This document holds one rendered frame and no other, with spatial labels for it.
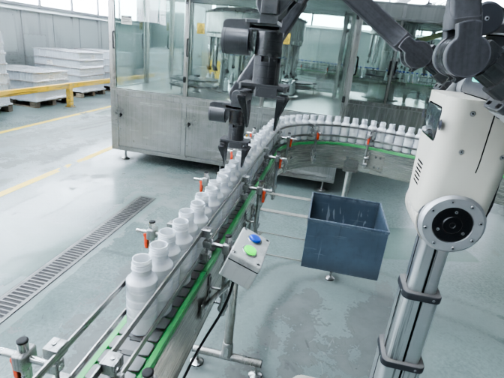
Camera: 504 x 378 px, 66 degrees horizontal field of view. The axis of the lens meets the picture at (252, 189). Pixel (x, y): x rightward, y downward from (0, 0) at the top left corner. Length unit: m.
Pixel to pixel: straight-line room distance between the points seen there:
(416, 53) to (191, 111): 3.67
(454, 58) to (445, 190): 0.37
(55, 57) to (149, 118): 5.63
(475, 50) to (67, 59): 9.63
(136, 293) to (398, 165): 2.17
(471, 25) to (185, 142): 4.19
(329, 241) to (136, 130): 3.80
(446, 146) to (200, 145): 3.93
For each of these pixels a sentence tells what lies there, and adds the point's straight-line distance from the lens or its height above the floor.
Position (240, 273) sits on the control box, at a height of 1.07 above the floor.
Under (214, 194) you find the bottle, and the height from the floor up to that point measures 1.15.
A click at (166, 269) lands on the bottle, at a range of 0.82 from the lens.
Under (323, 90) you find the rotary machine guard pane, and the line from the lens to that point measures 4.39.
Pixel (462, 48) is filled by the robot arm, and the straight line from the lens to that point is 0.83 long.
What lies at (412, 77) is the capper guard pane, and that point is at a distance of 6.38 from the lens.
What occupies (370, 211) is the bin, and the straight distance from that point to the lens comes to 1.85.
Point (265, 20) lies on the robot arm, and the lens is 0.82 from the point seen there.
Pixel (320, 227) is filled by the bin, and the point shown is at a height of 0.92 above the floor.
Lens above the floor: 1.56
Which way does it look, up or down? 21 degrees down
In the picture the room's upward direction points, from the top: 6 degrees clockwise
